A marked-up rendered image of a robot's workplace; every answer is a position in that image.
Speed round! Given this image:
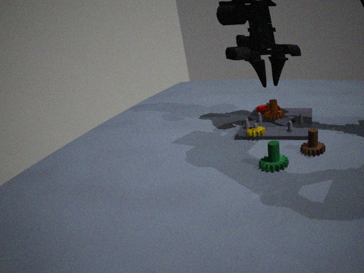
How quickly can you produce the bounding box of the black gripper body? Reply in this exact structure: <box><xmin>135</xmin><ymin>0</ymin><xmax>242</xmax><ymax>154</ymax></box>
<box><xmin>225</xmin><ymin>24</ymin><xmax>301</xmax><ymax>60</ymax></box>

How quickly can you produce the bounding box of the green gear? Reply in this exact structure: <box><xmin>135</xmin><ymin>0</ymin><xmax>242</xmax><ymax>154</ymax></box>
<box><xmin>259</xmin><ymin>140</ymin><xmax>289</xmax><ymax>173</ymax></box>

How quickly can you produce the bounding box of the red gear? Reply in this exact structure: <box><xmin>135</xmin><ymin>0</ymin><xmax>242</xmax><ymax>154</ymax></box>
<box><xmin>256</xmin><ymin>105</ymin><xmax>280</xmax><ymax>114</ymax></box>

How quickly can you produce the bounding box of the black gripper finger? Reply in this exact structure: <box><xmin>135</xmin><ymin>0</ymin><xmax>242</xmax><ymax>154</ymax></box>
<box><xmin>268</xmin><ymin>56</ymin><xmax>288</xmax><ymax>86</ymax></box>
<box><xmin>245</xmin><ymin>59</ymin><xmax>267</xmax><ymax>88</ymax></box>

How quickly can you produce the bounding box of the orange gear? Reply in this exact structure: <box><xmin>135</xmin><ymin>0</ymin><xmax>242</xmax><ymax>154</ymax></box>
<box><xmin>264</xmin><ymin>99</ymin><xmax>284</xmax><ymax>120</ymax></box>

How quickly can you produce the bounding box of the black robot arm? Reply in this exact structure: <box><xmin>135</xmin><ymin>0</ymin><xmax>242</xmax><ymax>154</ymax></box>
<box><xmin>216</xmin><ymin>0</ymin><xmax>276</xmax><ymax>49</ymax></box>

